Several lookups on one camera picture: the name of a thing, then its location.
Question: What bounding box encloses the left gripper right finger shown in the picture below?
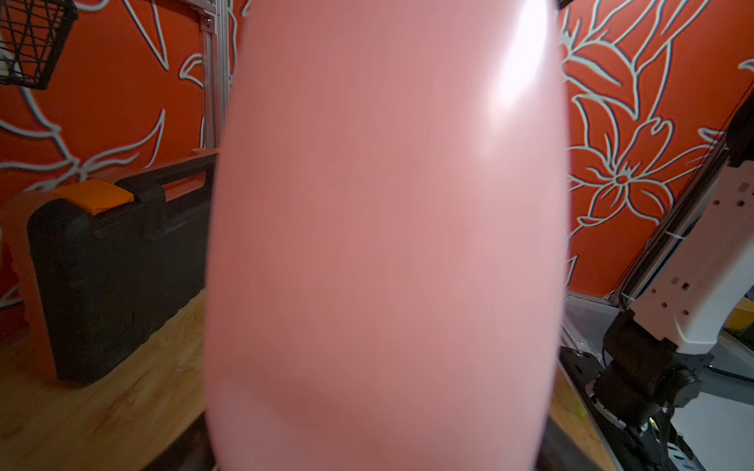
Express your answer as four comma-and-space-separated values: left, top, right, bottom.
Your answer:
535, 417, 589, 471

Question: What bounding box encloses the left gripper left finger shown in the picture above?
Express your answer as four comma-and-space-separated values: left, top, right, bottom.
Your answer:
143, 414, 215, 471

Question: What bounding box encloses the black orange tool case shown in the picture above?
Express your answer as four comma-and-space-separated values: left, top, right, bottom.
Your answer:
1, 150, 218, 385

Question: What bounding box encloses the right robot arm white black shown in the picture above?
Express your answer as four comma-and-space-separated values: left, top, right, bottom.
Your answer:
591, 99, 753, 429

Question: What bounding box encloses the black wire basket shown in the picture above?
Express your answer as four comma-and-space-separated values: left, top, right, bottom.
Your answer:
1, 0, 79, 90

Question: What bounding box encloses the opaque pink spray bottle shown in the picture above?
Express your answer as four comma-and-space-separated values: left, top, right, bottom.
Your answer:
203, 1, 569, 470

